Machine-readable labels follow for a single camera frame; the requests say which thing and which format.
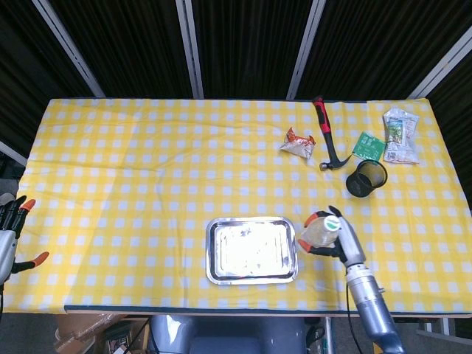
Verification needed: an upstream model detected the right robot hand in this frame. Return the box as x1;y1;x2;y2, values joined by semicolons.
297;205;367;267

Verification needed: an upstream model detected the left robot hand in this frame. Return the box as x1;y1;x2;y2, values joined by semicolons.
0;195;50;285

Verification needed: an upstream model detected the transparent plastic water bottle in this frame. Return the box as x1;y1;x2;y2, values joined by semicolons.
300;215;342;249

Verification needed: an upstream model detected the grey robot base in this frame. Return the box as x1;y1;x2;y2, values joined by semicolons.
148;313;308;354

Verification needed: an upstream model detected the stainless steel tray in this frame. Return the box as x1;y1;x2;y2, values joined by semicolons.
204;216;299;285

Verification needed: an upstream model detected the black mesh pen cup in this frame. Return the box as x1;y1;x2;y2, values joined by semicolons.
344;159;389;199

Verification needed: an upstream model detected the green paper card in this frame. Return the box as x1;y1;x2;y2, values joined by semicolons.
351;131;386;162

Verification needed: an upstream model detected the orange white snack packet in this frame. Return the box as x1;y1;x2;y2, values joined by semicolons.
278;125;317;159

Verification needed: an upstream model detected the red black claw hammer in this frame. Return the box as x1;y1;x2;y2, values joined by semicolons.
312;95;355;173

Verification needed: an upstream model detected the white green snack bag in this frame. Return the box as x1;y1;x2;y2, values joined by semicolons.
381;107;422;165

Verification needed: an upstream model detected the yellow white checked tablecloth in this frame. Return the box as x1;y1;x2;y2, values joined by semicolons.
2;97;472;315

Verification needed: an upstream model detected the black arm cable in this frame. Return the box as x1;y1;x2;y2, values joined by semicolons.
345;286;365;354

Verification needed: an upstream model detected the white metal frame post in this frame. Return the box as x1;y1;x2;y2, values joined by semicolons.
174;0;205;100
30;0;106;99
285;0;327;100
0;139;28;166
406;27;472;100

